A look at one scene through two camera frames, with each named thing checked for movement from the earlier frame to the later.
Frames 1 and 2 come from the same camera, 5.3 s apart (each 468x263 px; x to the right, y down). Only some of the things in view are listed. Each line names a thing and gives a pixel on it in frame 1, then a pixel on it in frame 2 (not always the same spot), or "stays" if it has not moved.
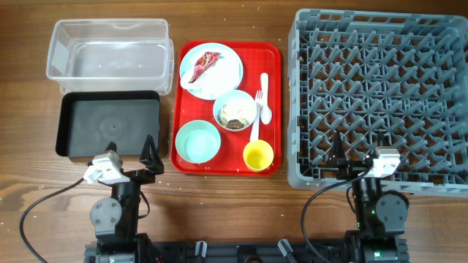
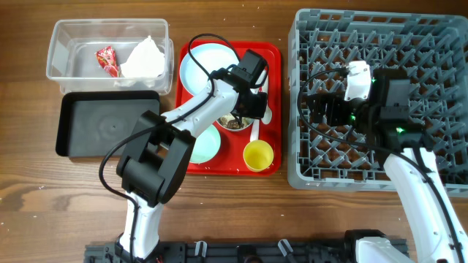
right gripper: x=349 y=167 to x=330 y=102
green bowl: x=197 y=142 stays
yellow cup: x=258 y=155 stays
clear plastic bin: x=111 y=55 stays
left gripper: x=152 y=163 to x=259 y=111
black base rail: x=244 y=251 stays
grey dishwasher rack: x=380 y=79 stays
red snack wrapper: x=203 y=63 to x=106 y=58
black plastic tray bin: x=87 y=121 stays
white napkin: x=217 y=79 to x=144 y=61
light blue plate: x=208 y=69 stays
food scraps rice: x=232 y=117 stays
